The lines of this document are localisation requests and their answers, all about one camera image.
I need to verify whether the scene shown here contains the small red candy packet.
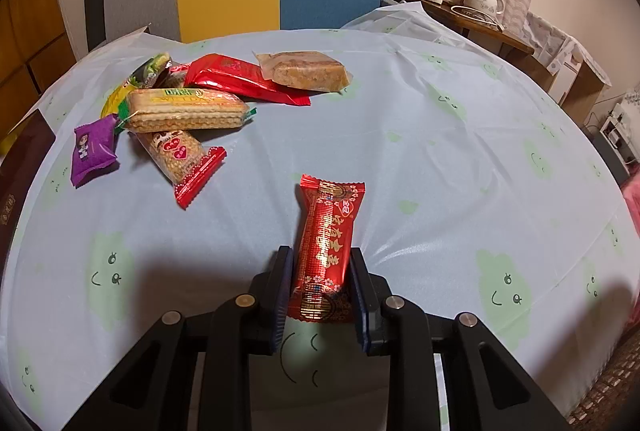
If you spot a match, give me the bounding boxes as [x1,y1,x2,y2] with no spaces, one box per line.
[288,174,366,324]

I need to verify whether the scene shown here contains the sesame bar squirrel packet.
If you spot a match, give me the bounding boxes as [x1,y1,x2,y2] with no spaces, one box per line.
[136,130,227,209]

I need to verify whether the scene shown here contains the purple snack packet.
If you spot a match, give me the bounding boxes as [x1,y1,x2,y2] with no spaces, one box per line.
[70,114,118,188]

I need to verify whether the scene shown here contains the yellow green snack packet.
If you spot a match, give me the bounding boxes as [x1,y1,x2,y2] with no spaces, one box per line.
[100,52,172,118]

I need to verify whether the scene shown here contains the orange clear small packet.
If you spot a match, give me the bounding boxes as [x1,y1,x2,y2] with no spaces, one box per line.
[156,64,189,88]

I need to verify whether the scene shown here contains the light blue plastic tablecloth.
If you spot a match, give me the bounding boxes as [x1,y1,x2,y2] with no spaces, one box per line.
[1,9,639,430]

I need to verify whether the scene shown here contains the gold and maroon tin box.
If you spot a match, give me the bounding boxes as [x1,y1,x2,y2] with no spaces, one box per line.
[0,110,55,266]

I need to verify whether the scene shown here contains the cracker packet green ends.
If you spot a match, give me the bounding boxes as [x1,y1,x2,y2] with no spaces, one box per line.
[117,88,255,133]

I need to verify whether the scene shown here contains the white cardboard box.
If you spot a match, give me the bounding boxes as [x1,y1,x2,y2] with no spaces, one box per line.
[522,12,612,125]

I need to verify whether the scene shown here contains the red flat snack packet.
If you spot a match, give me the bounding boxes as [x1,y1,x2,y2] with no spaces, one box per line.
[184,53,311,106]

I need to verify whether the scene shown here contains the clear-wrapped brown cake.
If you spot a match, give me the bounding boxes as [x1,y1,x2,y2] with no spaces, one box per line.
[256,51,352,93]

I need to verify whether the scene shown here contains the wooden side table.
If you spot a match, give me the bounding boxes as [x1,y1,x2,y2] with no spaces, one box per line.
[395,0,534,55]

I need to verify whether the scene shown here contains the wooden wardrobe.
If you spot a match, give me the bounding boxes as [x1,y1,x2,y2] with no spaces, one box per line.
[0,0,76,134]

